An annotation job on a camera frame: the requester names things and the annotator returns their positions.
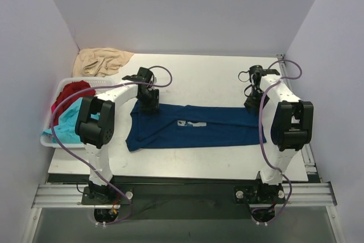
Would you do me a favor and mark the red t-shirt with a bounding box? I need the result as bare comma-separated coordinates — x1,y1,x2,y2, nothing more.
51,80,96,126

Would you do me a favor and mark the right side aluminium rail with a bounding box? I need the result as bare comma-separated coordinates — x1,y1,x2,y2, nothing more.
277,53,324,183

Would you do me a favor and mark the white plastic laundry basket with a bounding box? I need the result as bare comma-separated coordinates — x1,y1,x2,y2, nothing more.
40,77,116,149

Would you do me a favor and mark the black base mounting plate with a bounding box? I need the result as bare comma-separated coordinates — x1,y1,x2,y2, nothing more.
81,176,286,223

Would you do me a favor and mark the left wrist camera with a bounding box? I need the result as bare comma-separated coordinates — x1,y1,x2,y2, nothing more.
122,67,155,84

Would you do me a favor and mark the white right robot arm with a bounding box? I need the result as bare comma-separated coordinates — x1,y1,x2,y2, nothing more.
244,73,314,202

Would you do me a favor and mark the aluminium frame rail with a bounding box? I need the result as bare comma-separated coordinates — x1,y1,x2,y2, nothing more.
32,183,337,208

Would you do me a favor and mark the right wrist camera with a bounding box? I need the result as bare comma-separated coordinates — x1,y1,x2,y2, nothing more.
238,65,280,86

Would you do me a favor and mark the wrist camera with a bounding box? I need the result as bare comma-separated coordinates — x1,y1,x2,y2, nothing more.
122,67,155,84
238,65,280,86

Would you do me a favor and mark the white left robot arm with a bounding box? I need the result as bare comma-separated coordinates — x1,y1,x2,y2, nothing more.
75,81,159,204

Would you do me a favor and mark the navy blue mickey t-shirt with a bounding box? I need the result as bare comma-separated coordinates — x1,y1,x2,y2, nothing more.
126,103,266,152

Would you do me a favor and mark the turquoise t-shirt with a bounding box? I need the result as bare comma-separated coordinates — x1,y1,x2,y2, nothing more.
42,98,82,143

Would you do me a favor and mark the beige t-shirt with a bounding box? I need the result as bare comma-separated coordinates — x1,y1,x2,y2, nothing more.
72,48,134,77

